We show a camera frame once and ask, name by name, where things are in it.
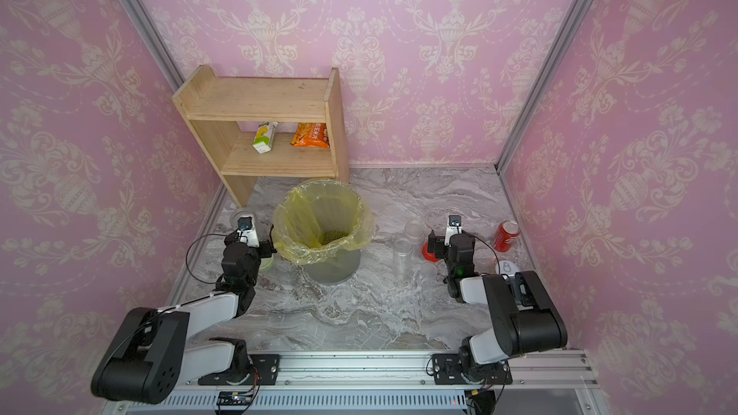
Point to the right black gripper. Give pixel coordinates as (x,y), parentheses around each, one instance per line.
(439,243)

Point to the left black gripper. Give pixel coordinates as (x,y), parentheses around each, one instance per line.
(264,245)

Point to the red jar lid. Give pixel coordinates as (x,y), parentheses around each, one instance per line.
(428,254)

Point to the clear plastic jar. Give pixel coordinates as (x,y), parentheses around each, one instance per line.
(416,233)

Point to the tall clear jar white lid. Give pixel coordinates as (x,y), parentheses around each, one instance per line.
(402,252)

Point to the jar with green lid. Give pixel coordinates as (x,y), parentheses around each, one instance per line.
(243,220)

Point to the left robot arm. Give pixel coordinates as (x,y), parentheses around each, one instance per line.
(149,355)

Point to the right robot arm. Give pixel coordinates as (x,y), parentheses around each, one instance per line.
(524,318)

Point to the pile of green mung beans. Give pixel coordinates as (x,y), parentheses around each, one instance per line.
(332,236)

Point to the yellow plastic bin liner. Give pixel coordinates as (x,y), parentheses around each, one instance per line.
(305,230)

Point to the mesh trash bin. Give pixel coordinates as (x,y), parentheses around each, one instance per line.
(331,259)

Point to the red soda can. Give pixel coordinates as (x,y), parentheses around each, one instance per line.
(506,235)

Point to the white round object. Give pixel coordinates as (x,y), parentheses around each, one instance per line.
(507,268)

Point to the green white carton box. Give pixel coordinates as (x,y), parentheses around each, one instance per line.
(265,137)

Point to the orange snack bag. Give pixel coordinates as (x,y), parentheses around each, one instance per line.
(312,135)

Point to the wooden two-tier shelf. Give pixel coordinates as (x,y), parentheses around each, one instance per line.
(214,107)

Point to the small electronics board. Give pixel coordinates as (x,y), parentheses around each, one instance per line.
(234,400)

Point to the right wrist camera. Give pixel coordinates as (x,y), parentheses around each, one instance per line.
(453,227)

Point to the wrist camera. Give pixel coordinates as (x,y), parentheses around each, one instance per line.
(247,232)
(453,227)

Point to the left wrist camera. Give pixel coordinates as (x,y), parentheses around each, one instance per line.
(247,232)

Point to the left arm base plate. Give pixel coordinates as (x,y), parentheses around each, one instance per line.
(261,370)

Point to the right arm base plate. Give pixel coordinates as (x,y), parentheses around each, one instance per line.
(456,369)

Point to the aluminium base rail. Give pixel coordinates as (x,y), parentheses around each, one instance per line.
(382,382)

